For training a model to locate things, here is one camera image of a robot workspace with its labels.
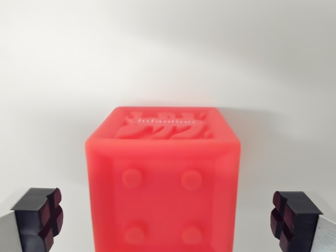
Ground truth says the red infantino silicone cube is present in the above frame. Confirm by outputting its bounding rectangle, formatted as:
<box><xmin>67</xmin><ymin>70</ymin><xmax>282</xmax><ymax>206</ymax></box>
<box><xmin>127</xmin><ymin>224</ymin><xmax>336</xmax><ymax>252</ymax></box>
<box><xmin>84</xmin><ymin>106</ymin><xmax>242</xmax><ymax>252</ymax></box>

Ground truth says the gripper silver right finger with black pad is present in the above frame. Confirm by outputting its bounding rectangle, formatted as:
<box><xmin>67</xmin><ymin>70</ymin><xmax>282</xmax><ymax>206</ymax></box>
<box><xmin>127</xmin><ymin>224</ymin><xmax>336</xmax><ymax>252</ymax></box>
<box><xmin>270</xmin><ymin>191</ymin><xmax>336</xmax><ymax>252</ymax></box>

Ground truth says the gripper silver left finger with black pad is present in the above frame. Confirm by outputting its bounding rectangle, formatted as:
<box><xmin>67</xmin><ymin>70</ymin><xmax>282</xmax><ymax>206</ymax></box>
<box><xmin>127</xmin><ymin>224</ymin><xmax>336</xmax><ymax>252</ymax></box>
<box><xmin>0</xmin><ymin>187</ymin><xmax>64</xmax><ymax>252</ymax></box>

